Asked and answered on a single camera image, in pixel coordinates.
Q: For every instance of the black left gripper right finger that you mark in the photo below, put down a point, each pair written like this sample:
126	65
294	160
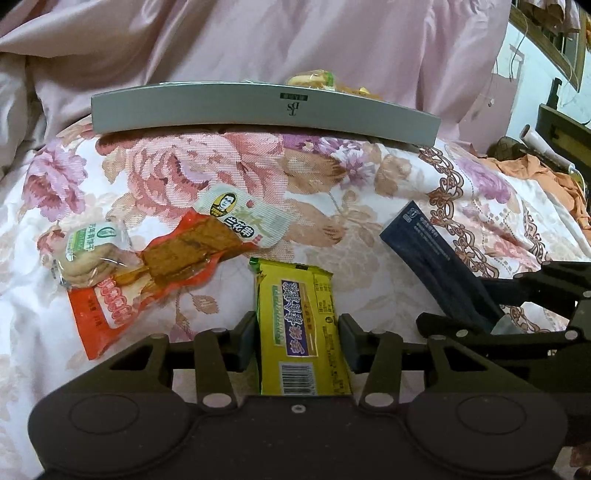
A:
378	355

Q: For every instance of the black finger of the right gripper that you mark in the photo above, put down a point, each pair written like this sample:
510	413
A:
557	286

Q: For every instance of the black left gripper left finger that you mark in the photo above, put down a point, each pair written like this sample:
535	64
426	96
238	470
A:
218	352

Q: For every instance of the yellow biscuit packet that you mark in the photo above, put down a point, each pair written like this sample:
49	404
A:
300	353

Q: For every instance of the dark blue snack stick packet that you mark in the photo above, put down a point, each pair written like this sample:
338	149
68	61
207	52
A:
460	294

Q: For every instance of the orange dried tofu packet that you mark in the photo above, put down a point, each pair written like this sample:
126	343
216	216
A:
186	257

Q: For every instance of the orange cloth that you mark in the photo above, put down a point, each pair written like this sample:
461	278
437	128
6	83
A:
560	185

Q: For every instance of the white green snack sachet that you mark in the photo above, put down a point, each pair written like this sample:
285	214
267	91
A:
254	220

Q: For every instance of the dark wooden cabinet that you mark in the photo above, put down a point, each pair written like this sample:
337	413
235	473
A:
566	136

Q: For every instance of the rolled white paper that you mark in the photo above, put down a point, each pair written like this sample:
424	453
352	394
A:
535	141

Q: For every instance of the floral bed sheet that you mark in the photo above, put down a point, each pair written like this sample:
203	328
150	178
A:
340	192

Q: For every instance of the green label biscuit pack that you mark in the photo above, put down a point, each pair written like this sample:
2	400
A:
92	253

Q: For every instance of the grey cardboard box tray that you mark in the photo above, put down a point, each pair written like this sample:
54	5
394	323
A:
174	104

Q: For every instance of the wooden framed window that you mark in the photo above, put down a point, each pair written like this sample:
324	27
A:
559	29

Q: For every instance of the clear wrapped bread pack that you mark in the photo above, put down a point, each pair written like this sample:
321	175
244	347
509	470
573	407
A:
325	80

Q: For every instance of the pink satin quilt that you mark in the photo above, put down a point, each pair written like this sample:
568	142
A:
434	56

